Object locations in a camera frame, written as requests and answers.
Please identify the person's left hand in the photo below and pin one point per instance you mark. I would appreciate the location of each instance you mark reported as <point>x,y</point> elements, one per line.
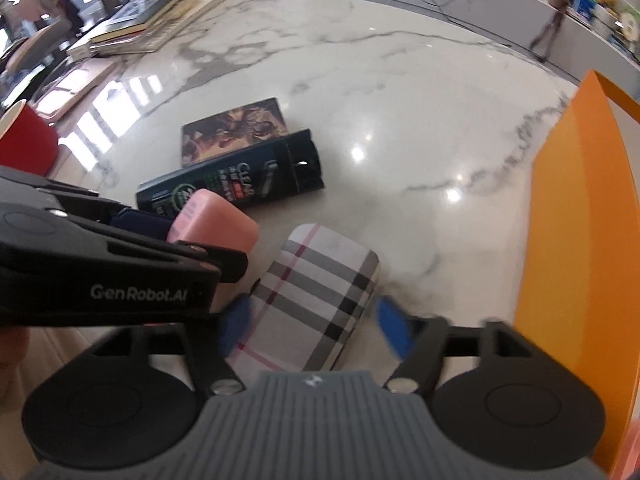
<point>14,343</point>

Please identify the plaid glasses case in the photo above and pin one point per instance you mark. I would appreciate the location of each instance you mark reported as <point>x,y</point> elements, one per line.
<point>306,306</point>

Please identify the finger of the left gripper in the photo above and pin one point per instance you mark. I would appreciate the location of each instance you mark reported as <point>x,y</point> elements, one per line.
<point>142,223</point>

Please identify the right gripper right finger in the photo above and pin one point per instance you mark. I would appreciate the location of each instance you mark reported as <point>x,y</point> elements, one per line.
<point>419,344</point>

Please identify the pink rounded box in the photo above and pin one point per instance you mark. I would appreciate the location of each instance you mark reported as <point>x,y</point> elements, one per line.
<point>208,219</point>

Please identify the dark shampoo bottle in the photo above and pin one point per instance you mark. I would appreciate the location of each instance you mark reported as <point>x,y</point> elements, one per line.
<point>274,169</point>

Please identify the brown patterned card box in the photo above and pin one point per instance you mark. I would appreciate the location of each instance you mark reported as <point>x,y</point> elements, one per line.
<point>231,131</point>

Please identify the red paper cup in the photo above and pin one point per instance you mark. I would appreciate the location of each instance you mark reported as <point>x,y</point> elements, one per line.
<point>27,142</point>

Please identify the orange storage box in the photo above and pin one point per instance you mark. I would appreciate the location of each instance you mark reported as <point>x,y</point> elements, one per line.
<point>579,294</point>

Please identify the green picture board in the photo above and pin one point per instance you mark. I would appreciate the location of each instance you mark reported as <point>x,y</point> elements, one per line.
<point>609,18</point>

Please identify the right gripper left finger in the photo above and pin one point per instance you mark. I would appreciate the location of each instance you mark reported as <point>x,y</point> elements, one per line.
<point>214,338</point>

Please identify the pink notebook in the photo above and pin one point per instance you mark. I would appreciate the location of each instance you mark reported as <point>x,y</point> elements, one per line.
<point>68,90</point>

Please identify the brown leather camera case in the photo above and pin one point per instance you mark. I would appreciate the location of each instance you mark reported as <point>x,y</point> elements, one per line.
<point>550,30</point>

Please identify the stack of books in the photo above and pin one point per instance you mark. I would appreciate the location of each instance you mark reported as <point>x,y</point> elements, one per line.
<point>140,27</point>

